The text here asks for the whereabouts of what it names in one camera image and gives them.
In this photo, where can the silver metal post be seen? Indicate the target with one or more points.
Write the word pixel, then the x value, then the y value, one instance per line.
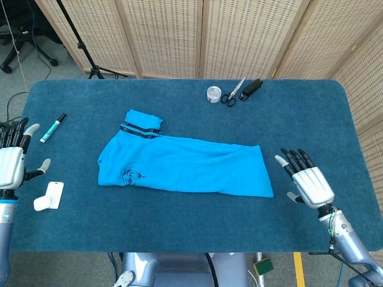
pixel 261 278

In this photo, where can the white earbuds case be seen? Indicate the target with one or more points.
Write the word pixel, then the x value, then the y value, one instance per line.
pixel 41 204

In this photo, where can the green marker pen black cap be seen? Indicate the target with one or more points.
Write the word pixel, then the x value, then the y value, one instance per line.
pixel 52 128

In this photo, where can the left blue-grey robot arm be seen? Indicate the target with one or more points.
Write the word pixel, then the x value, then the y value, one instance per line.
pixel 6 227

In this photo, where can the clear round plastic jar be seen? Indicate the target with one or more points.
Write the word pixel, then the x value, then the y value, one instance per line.
pixel 214 94

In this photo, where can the black stapler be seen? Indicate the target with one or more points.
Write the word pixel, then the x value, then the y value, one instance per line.
pixel 251 88

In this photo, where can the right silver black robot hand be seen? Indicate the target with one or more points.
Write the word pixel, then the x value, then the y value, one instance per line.
pixel 314 186

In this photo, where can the blue-grey robot torso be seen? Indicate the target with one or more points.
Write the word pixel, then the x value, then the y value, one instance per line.
pixel 179 272

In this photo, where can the wicker folding screen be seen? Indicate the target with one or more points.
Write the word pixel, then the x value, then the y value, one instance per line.
pixel 164 36

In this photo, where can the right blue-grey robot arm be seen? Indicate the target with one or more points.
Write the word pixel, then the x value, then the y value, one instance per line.
pixel 347 236

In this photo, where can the green sponge block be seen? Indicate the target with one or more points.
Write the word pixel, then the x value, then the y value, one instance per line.
pixel 263 266

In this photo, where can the black tripod stand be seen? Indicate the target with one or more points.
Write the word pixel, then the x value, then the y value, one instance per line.
pixel 85 51

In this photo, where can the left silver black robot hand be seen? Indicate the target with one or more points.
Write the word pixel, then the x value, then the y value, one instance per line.
pixel 10 164

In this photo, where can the white perforated bracket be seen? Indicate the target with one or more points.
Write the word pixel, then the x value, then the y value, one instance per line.
pixel 125 278

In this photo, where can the black office chair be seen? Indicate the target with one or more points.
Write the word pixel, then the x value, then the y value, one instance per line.
pixel 22 39

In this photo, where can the blue Carolina Panthers T-shirt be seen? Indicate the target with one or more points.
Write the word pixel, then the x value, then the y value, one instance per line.
pixel 194 167

